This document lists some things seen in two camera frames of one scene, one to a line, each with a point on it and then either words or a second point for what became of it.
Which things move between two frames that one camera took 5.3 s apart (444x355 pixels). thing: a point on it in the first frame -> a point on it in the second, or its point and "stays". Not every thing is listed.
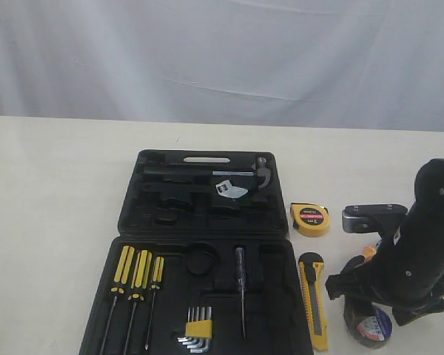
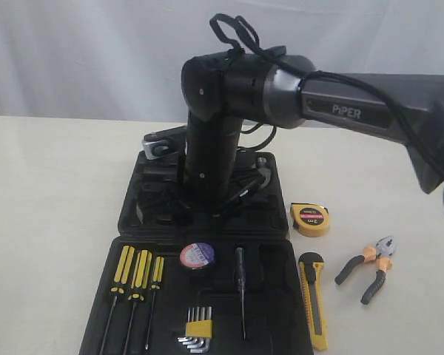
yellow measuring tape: x=309 y=220 stays
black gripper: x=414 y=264 -> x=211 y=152
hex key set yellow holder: x=198 y=329 stays
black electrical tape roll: x=374 y=331 -> x=197 y=256
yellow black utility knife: x=311 y=266 stays
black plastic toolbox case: x=203 y=264 stays
